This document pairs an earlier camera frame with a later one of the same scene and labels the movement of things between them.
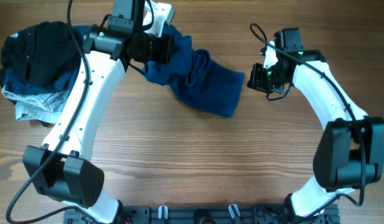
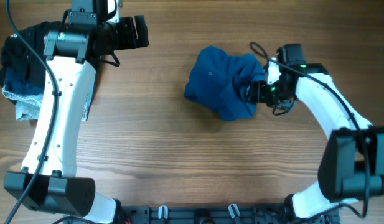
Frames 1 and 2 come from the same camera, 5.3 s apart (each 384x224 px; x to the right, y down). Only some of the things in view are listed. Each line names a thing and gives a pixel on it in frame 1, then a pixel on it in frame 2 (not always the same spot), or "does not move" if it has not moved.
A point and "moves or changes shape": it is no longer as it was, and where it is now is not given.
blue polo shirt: [192, 73] moves or changes shape
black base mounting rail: [232, 214] does not move
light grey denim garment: [45, 107] does not move
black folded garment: [42, 53] does not move
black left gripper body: [157, 48] → [122, 34]
